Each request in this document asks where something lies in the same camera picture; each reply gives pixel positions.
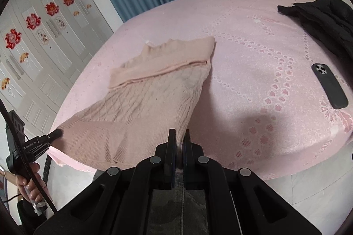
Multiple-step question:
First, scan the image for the black cable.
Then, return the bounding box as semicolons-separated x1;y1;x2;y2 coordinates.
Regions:
0;98;58;214

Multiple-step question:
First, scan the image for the pink knit sweater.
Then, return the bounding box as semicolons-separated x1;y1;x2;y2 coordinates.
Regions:
49;37;215;172

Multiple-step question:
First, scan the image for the black jacket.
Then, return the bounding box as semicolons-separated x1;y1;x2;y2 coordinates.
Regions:
278;0;352;73

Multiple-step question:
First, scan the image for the black smartphone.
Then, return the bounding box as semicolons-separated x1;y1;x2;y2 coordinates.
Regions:
312;63;349;110

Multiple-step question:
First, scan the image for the white wardrobe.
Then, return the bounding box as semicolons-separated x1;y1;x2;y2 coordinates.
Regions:
1;0;113;137

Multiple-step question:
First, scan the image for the person's left hand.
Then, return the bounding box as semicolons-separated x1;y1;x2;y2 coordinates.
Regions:
16;163;49;203

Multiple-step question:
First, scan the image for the pink bed sheet mattress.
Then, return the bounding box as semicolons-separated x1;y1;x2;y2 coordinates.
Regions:
53;0;352;179

